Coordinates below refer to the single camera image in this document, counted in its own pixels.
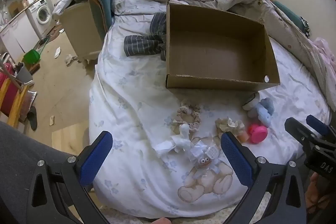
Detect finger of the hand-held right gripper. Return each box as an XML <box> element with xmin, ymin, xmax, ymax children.
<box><xmin>285</xmin><ymin>117</ymin><xmax>319</xmax><ymax>152</ymax></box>
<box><xmin>306</xmin><ymin>114</ymin><xmax>332</xmax><ymax>137</ymax></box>

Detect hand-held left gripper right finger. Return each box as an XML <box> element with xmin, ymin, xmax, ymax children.
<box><xmin>220</xmin><ymin>132</ymin><xmax>308</xmax><ymax>224</ymax></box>

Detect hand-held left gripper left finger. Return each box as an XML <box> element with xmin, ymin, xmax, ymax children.
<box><xmin>26</xmin><ymin>131</ymin><xmax>113</xmax><ymax>224</ymax></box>

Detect pink rubber ball toy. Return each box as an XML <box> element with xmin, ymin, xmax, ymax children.
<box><xmin>248</xmin><ymin>123</ymin><xmax>268</xmax><ymax>145</ymax></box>

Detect cream ruffled scrunchie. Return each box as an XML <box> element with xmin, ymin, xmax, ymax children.
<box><xmin>215</xmin><ymin>117</ymin><xmax>246</xmax><ymax>138</ymax></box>

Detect light blue plush toy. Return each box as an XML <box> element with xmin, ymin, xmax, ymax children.
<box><xmin>243</xmin><ymin>92</ymin><xmax>275</xmax><ymax>126</ymax></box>

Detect beige lace scrunchie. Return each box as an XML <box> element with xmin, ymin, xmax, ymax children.
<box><xmin>176</xmin><ymin>100</ymin><xmax>201</xmax><ymax>133</ymax></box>

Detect brown cardboard box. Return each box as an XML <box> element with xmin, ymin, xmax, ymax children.
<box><xmin>165</xmin><ymin>0</ymin><xmax>281</xmax><ymax>92</ymax></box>

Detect person's right hand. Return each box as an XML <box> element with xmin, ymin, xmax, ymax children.
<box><xmin>307</xmin><ymin>174</ymin><xmax>321</xmax><ymax>213</ymax></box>

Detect clear plastic toy packet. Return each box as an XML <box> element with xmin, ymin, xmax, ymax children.
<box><xmin>188</xmin><ymin>138</ymin><xmax>224</xmax><ymax>175</ymax></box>

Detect light pink garment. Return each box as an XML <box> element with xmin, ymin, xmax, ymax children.
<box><xmin>312</xmin><ymin>37</ymin><xmax>336</xmax><ymax>89</ymax></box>

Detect bed with white printed sheet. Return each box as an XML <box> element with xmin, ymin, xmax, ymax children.
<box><xmin>88</xmin><ymin>0</ymin><xmax>332</xmax><ymax>220</ymax></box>

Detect black slipper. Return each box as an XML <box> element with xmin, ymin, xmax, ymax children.
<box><xmin>27</xmin><ymin>107</ymin><xmax>38</xmax><ymax>131</ymax></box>

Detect black white small object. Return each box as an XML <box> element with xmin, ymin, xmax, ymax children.
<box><xmin>299</xmin><ymin>16</ymin><xmax>309</xmax><ymax>38</ymax></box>

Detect yellow wooden chair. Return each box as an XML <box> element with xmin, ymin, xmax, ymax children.
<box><xmin>0</xmin><ymin>55</ymin><xmax>35</xmax><ymax>128</ymax></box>

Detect crumpled tissue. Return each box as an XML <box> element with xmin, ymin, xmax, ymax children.
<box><xmin>65</xmin><ymin>54</ymin><xmax>77</xmax><ymax>67</ymax></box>

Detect grey plastic bin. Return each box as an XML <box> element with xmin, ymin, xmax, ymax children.
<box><xmin>14</xmin><ymin>62</ymin><xmax>34</xmax><ymax>83</ymax></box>

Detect long teal pillow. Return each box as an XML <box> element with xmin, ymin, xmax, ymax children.
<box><xmin>249</xmin><ymin>0</ymin><xmax>312</xmax><ymax>37</ymax></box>

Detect green plastic dustpan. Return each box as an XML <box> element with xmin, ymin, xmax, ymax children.
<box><xmin>22</xmin><ymin>49</ymin><xmax>41</xmax><ymax>65</ymax></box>

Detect grey striped pants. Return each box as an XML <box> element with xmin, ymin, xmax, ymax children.
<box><xmin>123</xmin><ymin>12</ymin><xmax>167</xmax><ymax>61</ymax></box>

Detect beige bedside cabinet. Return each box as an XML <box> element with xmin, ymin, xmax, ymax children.
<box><xmin>59</xmin><ymin>0</ymin><xmax>105</xmax><ymax>68</ymax></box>

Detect white kitchen cabinet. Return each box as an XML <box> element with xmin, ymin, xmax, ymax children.
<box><xmin>0</xmin><ymin>12</ymin><xmax>40</xmax><ymax>57</ymax></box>

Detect white washing machine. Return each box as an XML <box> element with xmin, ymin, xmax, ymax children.
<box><xmin>27</xmin><ymin>0</ymin><xmax>53</xmax><ymax>33</ymax></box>

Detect teal orange-edged cushion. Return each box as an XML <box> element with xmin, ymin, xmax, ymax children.
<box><xmin>85</xmin><ymin>0</ymin><xmax>116</xmax><ymax>33</ymax></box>

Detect white cloth pile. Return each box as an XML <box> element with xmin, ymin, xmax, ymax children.
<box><xmin>52</xmin><ymin>0</ymin><xmax>88</xmax><ymax>18</ymax></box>

